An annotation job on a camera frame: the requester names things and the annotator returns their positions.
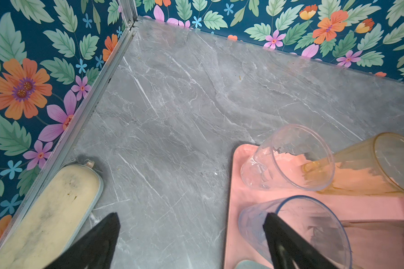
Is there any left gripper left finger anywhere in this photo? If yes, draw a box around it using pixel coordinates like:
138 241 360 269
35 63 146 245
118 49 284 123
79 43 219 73
46 213 121 269

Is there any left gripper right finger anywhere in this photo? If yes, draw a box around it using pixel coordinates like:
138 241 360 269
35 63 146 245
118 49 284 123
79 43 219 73
263 213 336 269

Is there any blue transparent cup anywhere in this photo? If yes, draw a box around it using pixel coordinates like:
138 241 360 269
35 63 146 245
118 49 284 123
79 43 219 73
239 195 352 269

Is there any teal frosted cup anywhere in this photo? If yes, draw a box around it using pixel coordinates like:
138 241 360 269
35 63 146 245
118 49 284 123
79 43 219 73
235 260 270 269

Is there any pink plastic tray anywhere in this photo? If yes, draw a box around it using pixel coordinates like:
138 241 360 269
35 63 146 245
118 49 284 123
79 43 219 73
224 144 404 269

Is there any grey smoky cup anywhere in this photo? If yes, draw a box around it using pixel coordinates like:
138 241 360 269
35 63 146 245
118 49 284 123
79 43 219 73
342 220 404 269

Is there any clear transparent cup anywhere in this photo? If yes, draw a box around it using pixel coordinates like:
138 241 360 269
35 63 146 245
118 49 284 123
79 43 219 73
241 124 335 191

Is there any yellow tall cup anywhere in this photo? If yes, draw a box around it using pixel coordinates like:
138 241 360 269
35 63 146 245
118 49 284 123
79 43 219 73
319 132 404 197

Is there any beige sponge brush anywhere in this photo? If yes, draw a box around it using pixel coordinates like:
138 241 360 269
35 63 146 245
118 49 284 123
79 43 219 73
0 164 103 269

